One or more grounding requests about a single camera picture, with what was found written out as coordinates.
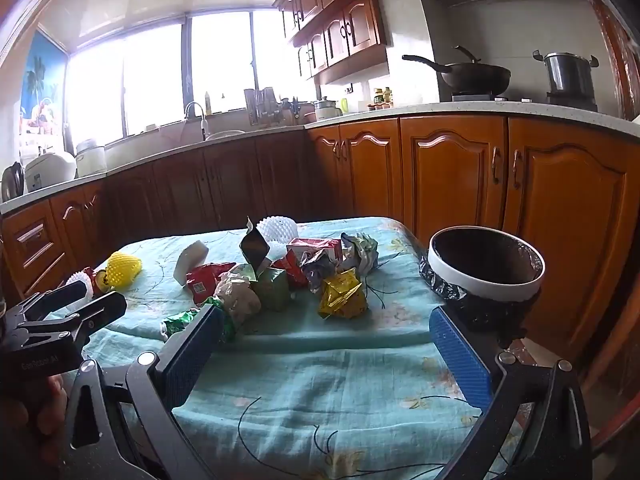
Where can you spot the dark kettle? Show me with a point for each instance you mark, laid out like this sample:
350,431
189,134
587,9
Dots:
10,180

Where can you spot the speckled kitchen countertop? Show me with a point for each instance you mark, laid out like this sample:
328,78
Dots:
425,109

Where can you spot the small white foam fruit net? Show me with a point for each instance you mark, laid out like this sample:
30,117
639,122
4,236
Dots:
80,280

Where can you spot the red snack packet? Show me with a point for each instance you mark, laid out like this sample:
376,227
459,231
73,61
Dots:
205,280

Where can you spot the green foil wrapper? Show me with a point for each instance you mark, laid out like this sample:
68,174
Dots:
180,320

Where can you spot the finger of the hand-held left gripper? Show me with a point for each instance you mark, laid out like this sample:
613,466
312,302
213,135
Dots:
97,312
65,295

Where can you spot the yellow foil packet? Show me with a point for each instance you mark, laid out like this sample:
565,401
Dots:
342,292

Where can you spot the blue wall poster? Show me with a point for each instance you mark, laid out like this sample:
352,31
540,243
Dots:
40,75

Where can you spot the chrome faucet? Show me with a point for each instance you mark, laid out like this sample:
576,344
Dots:
200,110

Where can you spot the silver wrapper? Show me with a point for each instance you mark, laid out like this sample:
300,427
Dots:
320,265

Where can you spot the small lidded white pot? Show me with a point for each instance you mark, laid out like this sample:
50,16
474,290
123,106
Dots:
326,108

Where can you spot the dark gold-edged packet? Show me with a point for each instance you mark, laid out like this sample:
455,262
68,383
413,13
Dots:
255,247

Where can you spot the wooden door frame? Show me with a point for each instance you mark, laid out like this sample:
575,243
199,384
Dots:
617,40

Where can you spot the white round cooker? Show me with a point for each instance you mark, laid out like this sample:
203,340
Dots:
90,156

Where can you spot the teal floral tablecloth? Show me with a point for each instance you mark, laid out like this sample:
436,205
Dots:
325,385

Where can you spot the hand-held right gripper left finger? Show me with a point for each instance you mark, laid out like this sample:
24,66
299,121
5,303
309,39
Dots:
192,355

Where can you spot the kitchen window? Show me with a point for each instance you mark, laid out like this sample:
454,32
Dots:
150,75

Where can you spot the yellow foam fruit net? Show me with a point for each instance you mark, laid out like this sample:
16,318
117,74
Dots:
124,267

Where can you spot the person's left hand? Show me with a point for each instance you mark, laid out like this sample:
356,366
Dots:
30,420

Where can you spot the white trash bin black liner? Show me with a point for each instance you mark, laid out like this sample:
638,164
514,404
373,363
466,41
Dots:
480,315

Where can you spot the white round bin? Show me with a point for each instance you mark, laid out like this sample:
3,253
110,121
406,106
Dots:
480,287

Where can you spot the green box packet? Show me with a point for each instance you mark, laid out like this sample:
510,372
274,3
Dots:
271,287

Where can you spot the dark scissors holder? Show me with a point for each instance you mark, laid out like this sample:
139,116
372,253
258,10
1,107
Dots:
294,109

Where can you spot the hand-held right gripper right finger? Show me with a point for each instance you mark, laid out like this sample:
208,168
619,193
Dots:
460,355

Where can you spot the gas stove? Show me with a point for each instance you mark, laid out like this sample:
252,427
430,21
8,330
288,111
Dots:
570,101

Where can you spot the wooden lower cabinets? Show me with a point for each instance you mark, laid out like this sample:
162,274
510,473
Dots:
450,170

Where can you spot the printed paper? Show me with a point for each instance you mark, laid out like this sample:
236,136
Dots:
360,250

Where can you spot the utensil rack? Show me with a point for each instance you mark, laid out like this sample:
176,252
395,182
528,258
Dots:
262,105

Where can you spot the steel cooking pot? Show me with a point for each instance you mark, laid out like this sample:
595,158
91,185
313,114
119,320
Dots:
570,72

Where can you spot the red white carton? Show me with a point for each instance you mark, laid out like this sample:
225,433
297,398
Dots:
315,246

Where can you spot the yellow bottle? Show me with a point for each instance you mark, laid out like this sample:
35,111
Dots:
207,102

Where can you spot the beige paper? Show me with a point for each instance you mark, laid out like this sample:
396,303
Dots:
237,302

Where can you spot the wooden cabinets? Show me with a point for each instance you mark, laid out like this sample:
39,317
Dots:
450,170
350,25

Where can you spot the white rectangular block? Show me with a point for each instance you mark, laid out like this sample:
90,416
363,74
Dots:
192,257

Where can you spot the white rice cooker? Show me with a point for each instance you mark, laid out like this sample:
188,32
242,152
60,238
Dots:
50,167

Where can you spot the red yellow wrapper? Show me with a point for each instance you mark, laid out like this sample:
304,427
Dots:
101,280

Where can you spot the row of condiment jars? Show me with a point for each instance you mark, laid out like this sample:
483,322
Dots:
382,97

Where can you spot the black wok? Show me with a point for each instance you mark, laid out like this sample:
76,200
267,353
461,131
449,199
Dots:
475,76

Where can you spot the wooden upper cabinets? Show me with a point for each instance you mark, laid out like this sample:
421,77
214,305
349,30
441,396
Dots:
350,25

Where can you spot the kitchen sink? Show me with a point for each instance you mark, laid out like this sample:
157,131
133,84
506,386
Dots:
225,135

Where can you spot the large white foam fruit net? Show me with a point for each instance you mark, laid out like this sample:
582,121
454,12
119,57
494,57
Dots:
277,227

